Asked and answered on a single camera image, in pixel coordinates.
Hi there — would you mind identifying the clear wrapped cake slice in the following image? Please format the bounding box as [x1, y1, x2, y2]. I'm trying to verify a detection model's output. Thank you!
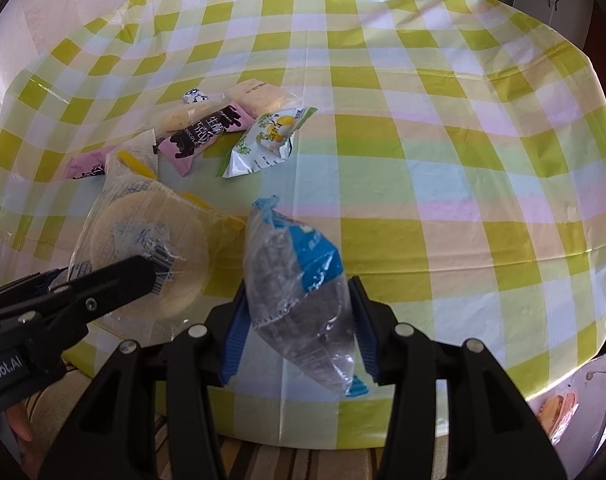
[150, 100, 225, 136]

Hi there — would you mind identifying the pink black chocolate bar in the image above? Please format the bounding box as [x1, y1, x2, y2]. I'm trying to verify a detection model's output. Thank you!
[154, 103, 254, 177]

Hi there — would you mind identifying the blue clear snack bag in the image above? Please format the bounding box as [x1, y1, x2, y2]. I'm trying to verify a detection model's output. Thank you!
[243, 196, 365, 396]

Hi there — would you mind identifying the blue white wrapped candy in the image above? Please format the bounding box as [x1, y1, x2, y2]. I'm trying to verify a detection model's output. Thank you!
[183, 88, 209, 104]

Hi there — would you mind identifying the yellow green checkered tablecloth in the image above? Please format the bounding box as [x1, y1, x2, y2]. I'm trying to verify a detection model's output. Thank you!
[0, 0, 606, 451]

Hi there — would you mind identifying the purple white cardboard box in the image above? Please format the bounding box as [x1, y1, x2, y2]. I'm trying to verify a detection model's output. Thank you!
[528, 353, 606, 479]

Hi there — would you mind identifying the green white cartoon snack packet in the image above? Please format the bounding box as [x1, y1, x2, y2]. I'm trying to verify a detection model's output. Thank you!
[217, 106, 317, 179]

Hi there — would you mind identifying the small pink candy packet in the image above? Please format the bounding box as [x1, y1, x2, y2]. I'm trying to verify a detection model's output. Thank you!
[64, 145, 116, 180]

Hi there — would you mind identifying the person's left hand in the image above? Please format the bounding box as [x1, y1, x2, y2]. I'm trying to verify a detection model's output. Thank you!
[5, 403, 44, 479]

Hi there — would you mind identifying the round wafer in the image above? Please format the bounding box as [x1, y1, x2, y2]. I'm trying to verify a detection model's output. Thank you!
[68, 148, 245, 346]

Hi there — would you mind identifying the clear bag of two biscuits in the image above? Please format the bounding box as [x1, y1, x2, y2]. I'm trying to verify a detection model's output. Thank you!
[222, 79, 303, 119]

